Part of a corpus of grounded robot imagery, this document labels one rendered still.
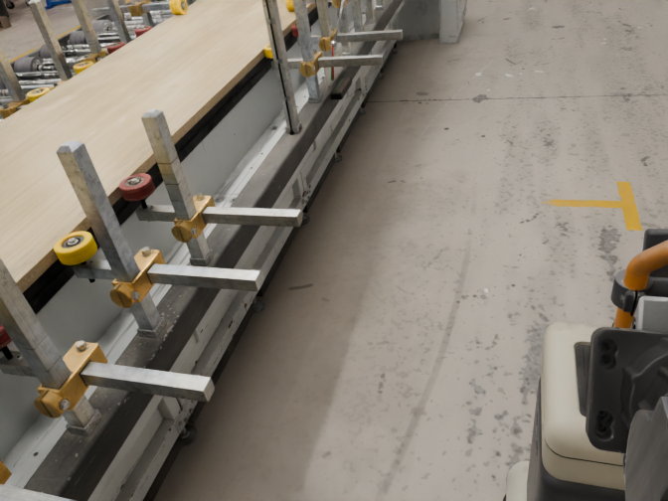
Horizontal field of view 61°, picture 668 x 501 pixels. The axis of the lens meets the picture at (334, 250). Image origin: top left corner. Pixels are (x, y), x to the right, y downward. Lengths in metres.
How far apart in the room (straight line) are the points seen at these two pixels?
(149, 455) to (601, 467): 1.26
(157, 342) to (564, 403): 0.82
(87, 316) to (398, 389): 1.03
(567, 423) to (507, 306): 1.38
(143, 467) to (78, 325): 0.53
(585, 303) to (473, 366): 0.52
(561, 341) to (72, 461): 0.87
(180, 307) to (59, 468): 0.42
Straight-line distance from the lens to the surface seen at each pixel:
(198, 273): 1.18
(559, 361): 0.98
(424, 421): 1.89
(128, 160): 1.62
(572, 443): 0.90
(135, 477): 1.79
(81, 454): 1.17
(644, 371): 0.42
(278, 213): 1.34
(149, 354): 1.27
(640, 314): 0.47
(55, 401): 1.10
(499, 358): 2.07
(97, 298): 1.49
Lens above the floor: 1.53
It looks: 36 degrees down
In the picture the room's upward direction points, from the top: 10 degrees counter-clockwise
